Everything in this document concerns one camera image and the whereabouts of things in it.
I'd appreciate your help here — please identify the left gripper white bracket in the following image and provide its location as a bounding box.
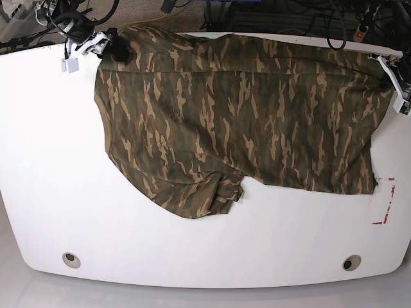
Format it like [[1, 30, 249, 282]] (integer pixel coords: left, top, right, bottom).
[[368, 53, 410, 103]]

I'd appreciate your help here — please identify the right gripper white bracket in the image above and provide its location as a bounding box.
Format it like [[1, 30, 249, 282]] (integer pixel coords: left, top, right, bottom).
[[63, 28, 130, 63]]

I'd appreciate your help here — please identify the camouflage T-shirt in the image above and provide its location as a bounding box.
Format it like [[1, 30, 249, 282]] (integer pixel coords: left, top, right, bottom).
[[94, 27, 394, 219]]

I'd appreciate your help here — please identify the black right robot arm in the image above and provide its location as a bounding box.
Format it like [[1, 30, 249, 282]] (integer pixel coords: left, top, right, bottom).
[[35, 1, 130, 71]]

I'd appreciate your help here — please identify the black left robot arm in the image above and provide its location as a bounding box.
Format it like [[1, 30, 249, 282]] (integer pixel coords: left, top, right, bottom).
[[368, 50, 410, 117]]

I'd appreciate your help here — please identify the red tape rectangle marking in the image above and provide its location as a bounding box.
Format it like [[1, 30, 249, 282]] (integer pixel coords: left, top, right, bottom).
[[369, 177, 396, 225]]

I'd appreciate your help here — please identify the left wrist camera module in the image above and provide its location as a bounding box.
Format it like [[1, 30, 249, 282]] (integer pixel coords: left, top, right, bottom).
[[393, 96, 411, 118]]

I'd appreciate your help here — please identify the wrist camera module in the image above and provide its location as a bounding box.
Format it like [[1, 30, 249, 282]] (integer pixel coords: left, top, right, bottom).
[[61, 58, 79, 73], [393, 96, 411, 118]]

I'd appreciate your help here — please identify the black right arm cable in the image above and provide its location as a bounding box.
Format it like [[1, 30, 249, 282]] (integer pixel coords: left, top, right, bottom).
[[44, 0, 121, 36]]

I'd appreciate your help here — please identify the yellow cable on floor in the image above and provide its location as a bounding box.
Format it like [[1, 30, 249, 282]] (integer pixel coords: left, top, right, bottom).
[[118, 12, 168, 30]]

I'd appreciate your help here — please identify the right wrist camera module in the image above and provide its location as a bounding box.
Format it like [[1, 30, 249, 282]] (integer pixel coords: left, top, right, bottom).
[[61, 58, 79, 73]]

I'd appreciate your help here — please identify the black power strip red switch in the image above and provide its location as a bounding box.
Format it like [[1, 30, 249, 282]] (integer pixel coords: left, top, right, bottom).
[[353, 5, 378, 42]]

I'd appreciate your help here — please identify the right table cable grommet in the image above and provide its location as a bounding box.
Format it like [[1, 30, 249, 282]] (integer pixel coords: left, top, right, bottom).
[[342, 255, 362, 271]]

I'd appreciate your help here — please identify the table cable grommet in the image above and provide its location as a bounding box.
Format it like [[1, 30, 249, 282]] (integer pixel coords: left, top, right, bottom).
[[62, 252, 81, 269], [342, 255, 362, 271]]

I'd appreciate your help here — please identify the left table cable grommet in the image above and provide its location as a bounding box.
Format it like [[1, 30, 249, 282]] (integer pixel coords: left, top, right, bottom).
[[62, 252, 81, 269]]

